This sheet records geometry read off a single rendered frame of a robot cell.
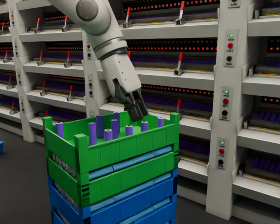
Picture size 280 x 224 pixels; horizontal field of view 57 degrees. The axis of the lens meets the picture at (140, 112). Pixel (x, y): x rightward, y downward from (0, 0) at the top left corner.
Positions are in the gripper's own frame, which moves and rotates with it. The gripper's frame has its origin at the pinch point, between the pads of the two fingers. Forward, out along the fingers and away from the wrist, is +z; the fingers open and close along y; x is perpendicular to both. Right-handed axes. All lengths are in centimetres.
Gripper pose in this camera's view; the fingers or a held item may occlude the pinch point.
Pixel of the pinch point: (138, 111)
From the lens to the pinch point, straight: 66.7
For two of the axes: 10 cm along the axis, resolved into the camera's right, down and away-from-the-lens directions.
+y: -3.5, 2.3, -9.1
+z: 4.0, 9.1, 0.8
